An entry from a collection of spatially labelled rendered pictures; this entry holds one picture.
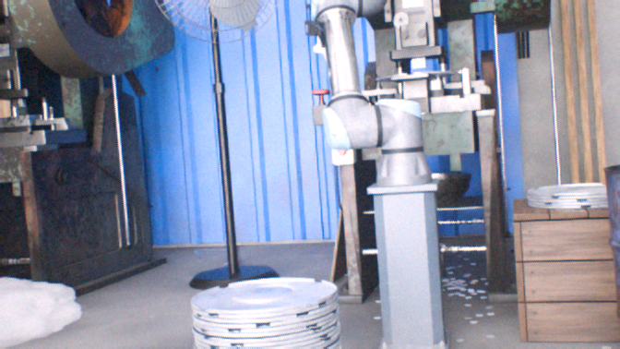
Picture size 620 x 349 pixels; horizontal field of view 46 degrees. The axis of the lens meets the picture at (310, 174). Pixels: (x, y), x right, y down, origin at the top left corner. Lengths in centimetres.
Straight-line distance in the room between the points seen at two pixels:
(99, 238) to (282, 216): 112
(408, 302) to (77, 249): 179
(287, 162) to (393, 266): 220
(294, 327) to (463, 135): 136
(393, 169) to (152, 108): 261
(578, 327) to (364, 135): 76
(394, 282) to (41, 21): 175
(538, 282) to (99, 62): 199
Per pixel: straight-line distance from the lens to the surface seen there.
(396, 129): 197
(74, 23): 311
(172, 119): 436
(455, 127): 257
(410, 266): 198
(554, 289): 209
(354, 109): 197
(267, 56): 416
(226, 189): 316
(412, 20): 277
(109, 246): 359
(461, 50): 300
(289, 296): 145
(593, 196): 211
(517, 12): 265
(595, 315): 211
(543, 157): 396
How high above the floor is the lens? 60
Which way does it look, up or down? 3 degrees down
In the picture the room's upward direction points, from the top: 4 degrees counter-clockwise
